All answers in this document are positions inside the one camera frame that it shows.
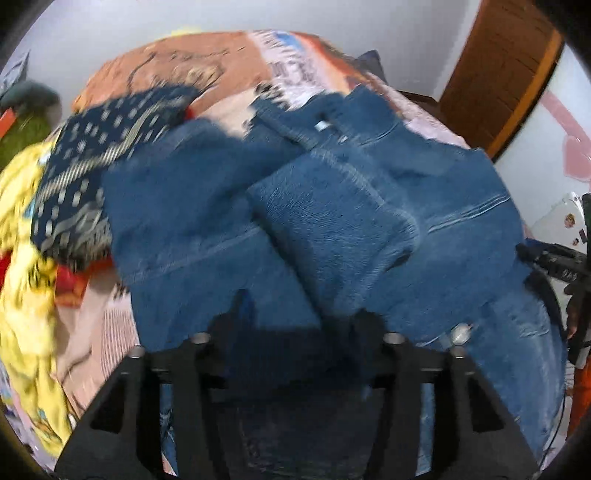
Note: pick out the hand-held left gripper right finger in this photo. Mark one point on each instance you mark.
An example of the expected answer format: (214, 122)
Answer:
(369, 330)

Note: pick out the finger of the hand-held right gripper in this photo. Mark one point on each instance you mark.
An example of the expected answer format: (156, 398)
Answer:
(549, 261)

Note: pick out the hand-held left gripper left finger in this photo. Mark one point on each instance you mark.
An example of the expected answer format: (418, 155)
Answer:
(229, 328)

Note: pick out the blue denim jeans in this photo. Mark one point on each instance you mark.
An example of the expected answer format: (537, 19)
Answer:
(323, 207)

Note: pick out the white appliance with stickers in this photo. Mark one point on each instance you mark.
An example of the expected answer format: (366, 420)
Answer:
(556, 221)

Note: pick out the red cloth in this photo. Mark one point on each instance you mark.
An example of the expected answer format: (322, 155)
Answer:
(69, 281)

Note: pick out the yellow printed garment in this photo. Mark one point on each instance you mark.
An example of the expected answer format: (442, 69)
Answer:
(25, 323)

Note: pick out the navy patterned cloth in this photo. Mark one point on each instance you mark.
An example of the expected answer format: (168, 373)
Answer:
(78, 175)

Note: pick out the printed bed sheet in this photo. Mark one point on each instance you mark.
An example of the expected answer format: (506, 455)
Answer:
(221, 60)

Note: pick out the green fuzzy cloth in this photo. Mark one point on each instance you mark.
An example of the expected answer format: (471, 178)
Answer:
(23, 138)

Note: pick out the orange box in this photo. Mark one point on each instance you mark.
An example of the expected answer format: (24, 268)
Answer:
(5, 123)

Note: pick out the grey cloth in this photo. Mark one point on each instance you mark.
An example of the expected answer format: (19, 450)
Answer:
(32, 97)

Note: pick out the pink wall decoration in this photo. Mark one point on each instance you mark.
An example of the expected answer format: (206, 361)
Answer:
(570, 138)

